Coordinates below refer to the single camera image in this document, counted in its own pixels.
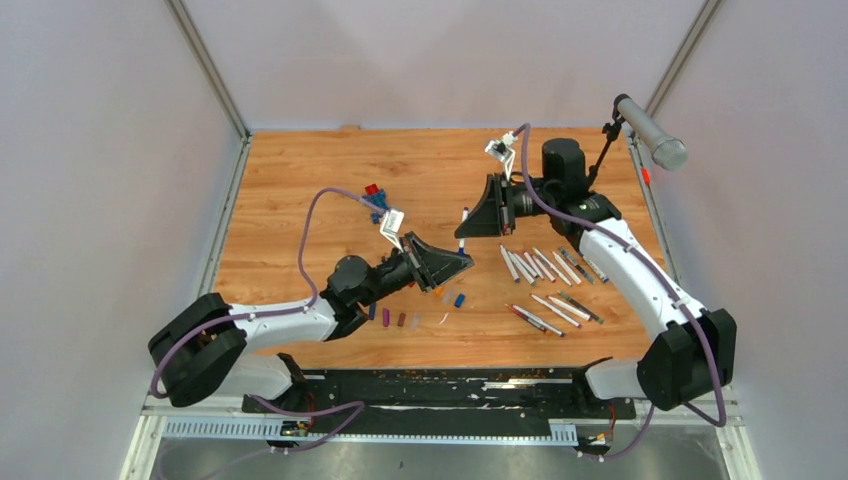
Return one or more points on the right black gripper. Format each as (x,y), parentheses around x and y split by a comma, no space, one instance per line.
(491,216)

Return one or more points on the black capped pen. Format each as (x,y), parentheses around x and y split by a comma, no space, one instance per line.
(533,266)

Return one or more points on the silver microphone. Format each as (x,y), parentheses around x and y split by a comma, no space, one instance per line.
(667,151)

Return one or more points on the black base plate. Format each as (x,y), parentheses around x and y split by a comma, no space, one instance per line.
(447,402)

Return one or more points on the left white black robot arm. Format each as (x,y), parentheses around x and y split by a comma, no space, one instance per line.
(203,350)

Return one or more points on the purple capped pen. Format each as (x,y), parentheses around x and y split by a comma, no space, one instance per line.
(555,310)

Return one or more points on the red capped short pen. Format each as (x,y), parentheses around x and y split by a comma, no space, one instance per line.
(544,265)

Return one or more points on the red slim pen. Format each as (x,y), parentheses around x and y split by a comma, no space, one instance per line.
(526,318)

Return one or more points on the blue red block toy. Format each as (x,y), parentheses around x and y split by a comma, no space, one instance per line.
(377,197)

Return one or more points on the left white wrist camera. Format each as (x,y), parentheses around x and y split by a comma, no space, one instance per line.
(390,224)

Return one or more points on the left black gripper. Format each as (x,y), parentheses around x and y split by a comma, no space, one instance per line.
(428,266)

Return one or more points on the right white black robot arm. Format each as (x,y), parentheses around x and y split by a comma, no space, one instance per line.
(692,348)

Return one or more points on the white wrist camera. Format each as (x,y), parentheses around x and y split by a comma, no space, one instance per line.
(390,224)
(502,151)

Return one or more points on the orange capped pen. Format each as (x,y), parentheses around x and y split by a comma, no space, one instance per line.
(570,268)

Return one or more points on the dark green slim pen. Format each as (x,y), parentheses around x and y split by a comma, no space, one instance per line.
(581,307)

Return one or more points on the white pen body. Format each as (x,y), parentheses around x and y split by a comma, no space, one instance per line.
(509,264)

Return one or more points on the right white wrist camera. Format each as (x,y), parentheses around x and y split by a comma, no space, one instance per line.
(502,151)

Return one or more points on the grey pen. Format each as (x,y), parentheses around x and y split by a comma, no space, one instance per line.
(576,265)

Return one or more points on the black microphone stand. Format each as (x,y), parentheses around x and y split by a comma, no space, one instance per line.
(611,130)

